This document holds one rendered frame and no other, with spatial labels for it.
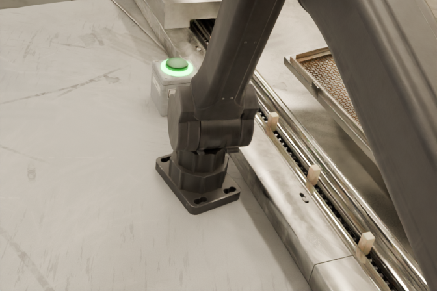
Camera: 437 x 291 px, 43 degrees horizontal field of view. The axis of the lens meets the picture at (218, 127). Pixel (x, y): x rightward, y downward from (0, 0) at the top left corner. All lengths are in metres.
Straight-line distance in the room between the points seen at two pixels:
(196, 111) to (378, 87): 0.39
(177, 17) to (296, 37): 0.30
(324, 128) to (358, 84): 0.68
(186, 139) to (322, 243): 0.22
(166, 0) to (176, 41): 0.09
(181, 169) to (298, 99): 0.37
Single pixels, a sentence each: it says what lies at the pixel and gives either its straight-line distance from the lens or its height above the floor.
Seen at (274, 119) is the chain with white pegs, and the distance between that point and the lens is 0.92.
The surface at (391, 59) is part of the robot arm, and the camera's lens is 0.30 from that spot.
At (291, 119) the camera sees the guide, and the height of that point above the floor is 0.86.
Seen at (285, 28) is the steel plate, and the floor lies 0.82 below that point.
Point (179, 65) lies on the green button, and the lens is 0.95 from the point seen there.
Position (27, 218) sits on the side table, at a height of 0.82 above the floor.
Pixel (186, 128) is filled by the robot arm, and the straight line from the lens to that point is 0.69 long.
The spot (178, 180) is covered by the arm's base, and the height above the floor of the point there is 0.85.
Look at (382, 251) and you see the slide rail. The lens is 0.77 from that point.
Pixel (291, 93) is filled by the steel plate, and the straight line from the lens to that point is 1.08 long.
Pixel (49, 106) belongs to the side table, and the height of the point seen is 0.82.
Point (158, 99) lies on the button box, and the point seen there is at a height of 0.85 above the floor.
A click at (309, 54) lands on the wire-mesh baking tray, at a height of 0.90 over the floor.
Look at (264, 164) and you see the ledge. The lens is 0.82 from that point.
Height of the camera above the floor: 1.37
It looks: 36 degrees down
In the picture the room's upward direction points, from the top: 8 degrees clockwise
